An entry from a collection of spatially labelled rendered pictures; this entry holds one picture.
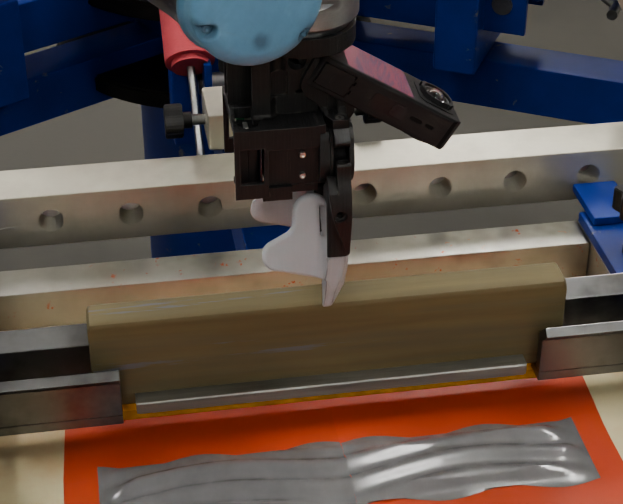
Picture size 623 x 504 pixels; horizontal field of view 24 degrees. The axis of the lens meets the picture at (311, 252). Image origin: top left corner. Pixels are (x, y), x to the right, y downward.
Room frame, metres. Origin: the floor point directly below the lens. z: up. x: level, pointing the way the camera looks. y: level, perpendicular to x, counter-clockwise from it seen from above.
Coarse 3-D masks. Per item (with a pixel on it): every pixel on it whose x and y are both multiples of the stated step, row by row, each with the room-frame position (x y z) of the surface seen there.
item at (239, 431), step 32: (160, 416) 0.87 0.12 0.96; (192, 416) 0.87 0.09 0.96; (224, 416) 0.87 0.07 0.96; (256, 416) 0.87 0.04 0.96; (288, 416) 0.87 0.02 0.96; (320, 416) 0.87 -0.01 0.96; (64, 448) 0.83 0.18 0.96; (96, 448) 0.83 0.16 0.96; (128, 448) 0.83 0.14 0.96; (160, 448) 0.83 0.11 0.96; (192, 448) 0.83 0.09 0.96; (224, 448) 0.83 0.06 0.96; (256, 448) 0.83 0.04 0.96; (288, 448) 0.83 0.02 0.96; (64, 480) 0.80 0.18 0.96; (96, 480) 0.80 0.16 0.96
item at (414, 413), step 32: (480, 384) 0.91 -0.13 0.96; (512, 384) 0.91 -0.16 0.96; (544, 384) 0.91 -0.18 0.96; (576, 384) 0.91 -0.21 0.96; (352, 416) 0.87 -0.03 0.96; (384, 416) 0.87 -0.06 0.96; (416, 416) 0.87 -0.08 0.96; (448, 416) 0.87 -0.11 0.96; (480, 416) 0.87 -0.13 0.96; (512, 416) 0.87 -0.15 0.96; (544, 416) 0.87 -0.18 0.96; (576, 416) 0.87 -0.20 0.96; (608, 448) 0.83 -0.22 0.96; (608, 480) 0.80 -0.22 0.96
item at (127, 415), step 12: (528, 372) 0.91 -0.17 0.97; (432, 384) 0.89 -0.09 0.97; (444, 384) 0.89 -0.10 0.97; (456, 384) 0.90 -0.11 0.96; (468, 384) 0.90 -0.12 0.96; (312, 396) 0.88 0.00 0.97; (324, 396) 0.88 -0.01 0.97; (336, 396) 0.88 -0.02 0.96; (348, 396) 0.88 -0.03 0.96; (204, 408) 0.86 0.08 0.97; (216, 408) 0.87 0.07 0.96; (228, 408) 0.87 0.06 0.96
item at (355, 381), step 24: (480, 360) 0.89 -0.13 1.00; (504, 360) 0.89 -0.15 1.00; (240, 384) 0.86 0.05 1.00; (264, 384) 0.86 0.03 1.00; (288, 384) 0.86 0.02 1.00; (312, 384) 0.86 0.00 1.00; (336, 384) 0.86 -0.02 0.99; (360, 384) 0.86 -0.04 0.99; (384, 384) 0.86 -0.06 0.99; (408, 384) 0.87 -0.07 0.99; (144, 408) 0.83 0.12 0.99; (168, 408) 0.84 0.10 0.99; (192, 408) 0.84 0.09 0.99
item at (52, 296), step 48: (384, 240) 1.06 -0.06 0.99; (432, 240) 1.06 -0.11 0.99; (480, 240) 1.06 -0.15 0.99; (528, 240) 1.06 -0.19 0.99; (576, 240) 1.06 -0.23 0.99; (0, 288) 0.99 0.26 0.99; (48, 288) 0.99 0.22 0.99; (96, 288) 0.99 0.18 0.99; (144, 288) 1.00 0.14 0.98; (192, 288) 1.01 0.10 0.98; (240, 288) 1.01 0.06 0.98
